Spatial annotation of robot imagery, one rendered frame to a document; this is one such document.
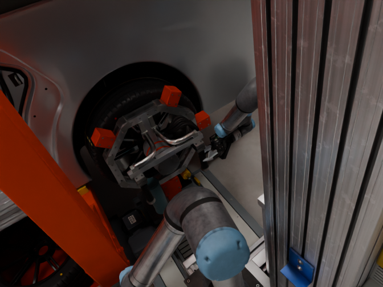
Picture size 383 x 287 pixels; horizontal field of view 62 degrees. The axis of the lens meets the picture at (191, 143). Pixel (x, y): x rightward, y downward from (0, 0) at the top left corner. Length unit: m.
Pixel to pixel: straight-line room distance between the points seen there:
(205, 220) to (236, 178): 1.93
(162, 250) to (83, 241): 0.62
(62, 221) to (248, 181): 1.63
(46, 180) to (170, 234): 0.51
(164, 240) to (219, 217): 0.21
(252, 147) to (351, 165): 2.35
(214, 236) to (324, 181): 0.26
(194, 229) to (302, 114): 0.36
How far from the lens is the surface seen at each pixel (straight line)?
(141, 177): 1.55
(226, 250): 0.70
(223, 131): 1.62
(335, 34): 0.42
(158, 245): 0.90
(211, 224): 0.72
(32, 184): 1.20
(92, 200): 1.96
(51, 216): 1.31
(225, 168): 2.71
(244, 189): 2.56
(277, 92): 0.53
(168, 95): 1.64
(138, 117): 1.62
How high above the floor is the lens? 2.08
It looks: 44 degrees down
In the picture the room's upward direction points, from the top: 16 degrees counter-clockwise
